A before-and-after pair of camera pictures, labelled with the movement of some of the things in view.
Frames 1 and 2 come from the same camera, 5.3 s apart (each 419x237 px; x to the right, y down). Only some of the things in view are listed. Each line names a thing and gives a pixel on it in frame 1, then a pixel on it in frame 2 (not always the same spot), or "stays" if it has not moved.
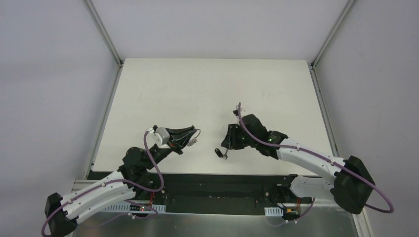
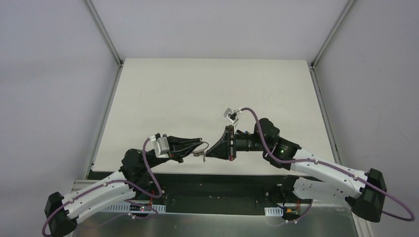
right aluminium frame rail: x=362 y=227 stays
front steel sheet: x=225 y=224 stays
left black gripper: x=173 y=141 -> x=171 y=147
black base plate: x=223 y=194 stays
